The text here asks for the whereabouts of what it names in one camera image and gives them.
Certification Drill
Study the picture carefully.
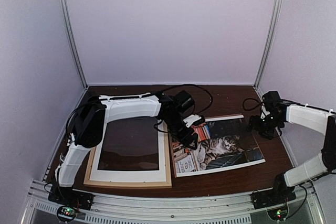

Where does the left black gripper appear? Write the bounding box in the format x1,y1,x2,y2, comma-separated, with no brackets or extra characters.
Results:
162,114,198,151

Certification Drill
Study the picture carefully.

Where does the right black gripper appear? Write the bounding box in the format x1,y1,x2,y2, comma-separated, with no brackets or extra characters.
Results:
246,113,283,140

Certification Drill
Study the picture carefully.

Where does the cat photo print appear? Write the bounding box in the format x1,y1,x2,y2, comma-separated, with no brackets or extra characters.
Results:
170,114,266,177

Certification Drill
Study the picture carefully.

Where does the light wooden picture frame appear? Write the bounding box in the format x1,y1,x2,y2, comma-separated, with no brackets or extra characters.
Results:
83,121,173,189

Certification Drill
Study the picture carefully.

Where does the white mat board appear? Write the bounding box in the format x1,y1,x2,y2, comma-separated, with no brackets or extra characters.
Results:
88,121,170,183

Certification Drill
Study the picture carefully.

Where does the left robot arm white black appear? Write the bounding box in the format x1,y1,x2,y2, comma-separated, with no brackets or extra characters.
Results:
52,90,204,205

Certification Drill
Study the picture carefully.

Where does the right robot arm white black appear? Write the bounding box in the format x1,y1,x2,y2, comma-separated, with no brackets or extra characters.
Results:
242,91,335,204

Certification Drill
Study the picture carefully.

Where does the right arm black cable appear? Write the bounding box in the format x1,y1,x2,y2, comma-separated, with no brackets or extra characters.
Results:
241,98,308,206

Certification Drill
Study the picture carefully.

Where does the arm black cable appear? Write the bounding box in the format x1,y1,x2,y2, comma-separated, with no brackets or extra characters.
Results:
241,98,308,206
162,84,214,120

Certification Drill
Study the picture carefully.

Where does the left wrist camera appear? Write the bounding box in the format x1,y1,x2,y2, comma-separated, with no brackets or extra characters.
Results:
183,114,205,127

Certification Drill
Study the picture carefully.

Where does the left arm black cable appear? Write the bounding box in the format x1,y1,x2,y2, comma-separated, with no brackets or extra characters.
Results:
162,84,214,120

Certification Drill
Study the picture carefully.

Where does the right aluminium corner post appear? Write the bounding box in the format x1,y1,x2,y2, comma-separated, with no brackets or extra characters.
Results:
253,0,283,90

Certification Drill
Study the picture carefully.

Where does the aluminium corner post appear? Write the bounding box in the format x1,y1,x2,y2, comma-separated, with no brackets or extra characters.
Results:
60,0,88,89
253,0,283,90

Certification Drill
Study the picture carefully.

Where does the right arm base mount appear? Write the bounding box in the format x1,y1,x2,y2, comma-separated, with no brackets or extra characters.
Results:
250,189,297,209

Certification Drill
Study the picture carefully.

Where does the aluminium front rail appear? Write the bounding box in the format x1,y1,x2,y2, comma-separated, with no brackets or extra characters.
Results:
22,178,320,224

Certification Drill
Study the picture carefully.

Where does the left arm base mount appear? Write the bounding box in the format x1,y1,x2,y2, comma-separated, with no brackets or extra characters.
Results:
48,191,94,210

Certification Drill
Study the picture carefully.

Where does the left aluminium corner post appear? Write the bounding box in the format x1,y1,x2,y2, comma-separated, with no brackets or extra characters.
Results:
60,0,88,89

